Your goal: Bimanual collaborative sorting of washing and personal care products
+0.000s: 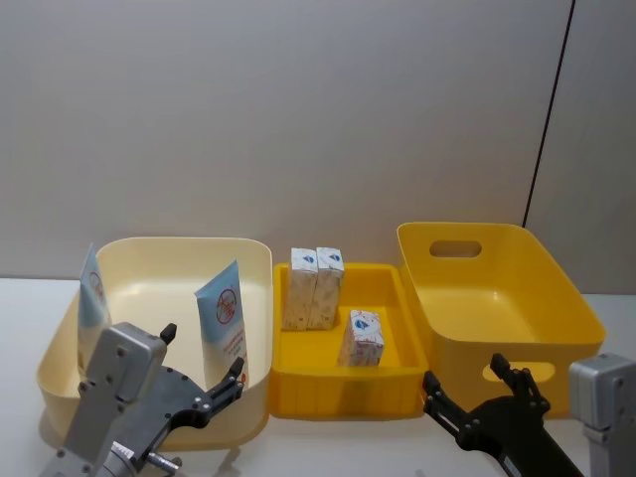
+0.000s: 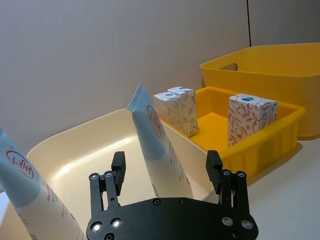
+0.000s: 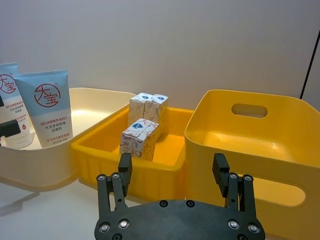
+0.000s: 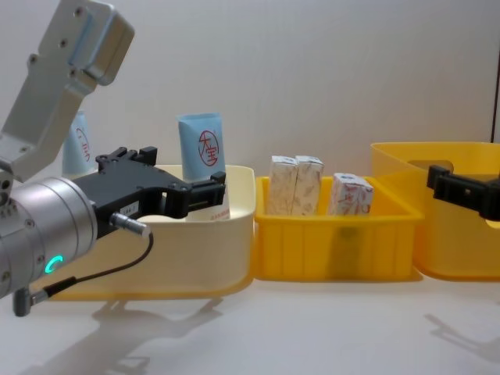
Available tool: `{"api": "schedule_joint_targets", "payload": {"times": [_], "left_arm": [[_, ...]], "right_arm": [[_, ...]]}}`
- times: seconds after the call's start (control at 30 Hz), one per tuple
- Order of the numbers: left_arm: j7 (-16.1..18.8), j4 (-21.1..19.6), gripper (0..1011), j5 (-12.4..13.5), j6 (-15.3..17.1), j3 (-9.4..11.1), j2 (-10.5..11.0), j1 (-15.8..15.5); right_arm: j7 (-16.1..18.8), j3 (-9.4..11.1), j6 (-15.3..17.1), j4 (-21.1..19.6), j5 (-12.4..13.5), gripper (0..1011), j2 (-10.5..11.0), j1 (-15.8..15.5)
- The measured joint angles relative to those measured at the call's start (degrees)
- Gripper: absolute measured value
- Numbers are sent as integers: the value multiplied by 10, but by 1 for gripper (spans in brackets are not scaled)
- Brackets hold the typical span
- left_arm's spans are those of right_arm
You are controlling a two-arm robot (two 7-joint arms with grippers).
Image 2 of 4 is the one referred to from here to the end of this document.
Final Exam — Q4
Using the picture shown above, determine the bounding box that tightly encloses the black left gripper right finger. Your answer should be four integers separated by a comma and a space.
205, 149, 251, 217

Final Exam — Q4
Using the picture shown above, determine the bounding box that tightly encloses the brown floral white carton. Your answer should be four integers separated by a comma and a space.
166, 85, 200, 138
152, 91, 186, 138

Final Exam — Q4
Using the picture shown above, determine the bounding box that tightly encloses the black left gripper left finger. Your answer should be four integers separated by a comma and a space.
89, 151, 127, 219

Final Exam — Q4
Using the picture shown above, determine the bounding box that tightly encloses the shallow yellow plastic bin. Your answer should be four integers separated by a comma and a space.
159, 86, 307, 181

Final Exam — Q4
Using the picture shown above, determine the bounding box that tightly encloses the cream plastic tray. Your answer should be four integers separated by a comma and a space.
0, 107, 216, 240

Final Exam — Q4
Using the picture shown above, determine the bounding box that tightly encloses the blue and white tube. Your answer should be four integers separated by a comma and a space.
0, 126, 87, 240
126, 82, 195, 199

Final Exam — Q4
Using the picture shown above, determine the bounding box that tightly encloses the red floral white carton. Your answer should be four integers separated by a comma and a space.
227, 93, 279, 149

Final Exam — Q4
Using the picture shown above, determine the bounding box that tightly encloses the thin black cable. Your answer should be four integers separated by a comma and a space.
245, 0, 252, 48

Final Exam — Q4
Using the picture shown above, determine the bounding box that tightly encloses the tall yellow plastic basket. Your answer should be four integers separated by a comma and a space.
199, 42, 320, 141

